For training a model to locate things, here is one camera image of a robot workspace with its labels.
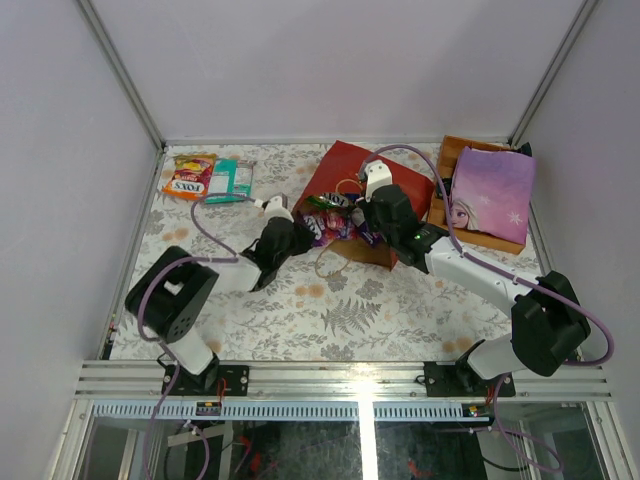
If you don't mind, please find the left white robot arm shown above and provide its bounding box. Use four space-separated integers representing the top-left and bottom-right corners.
125 217 314 395

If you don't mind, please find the orange Fox's candy bag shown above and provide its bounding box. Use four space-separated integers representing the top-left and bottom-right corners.
162 154 218 201

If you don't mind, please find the purple Fox's candy bag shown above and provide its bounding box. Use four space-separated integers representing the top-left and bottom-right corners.
302 209 357 247

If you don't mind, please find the purple Frozen bag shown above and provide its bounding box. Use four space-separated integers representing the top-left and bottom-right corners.
450 147 536 242

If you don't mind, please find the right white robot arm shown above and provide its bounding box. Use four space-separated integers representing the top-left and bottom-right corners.
356 185 591 395

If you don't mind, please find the green Fox's candy bag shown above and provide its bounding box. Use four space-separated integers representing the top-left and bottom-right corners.
304 192 357 212

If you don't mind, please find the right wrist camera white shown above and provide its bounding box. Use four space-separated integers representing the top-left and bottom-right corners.
358 160 393 202

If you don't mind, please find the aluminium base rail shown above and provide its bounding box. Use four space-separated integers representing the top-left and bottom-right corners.
74 360 614 403

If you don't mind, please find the teal snack packet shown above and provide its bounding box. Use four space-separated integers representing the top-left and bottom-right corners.
205 158 256 204

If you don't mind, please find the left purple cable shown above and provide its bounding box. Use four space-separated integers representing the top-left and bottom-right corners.
137 193 261 416

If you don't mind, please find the purple chocolate bar wrapper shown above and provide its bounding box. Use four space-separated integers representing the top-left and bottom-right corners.
349 207 383 247

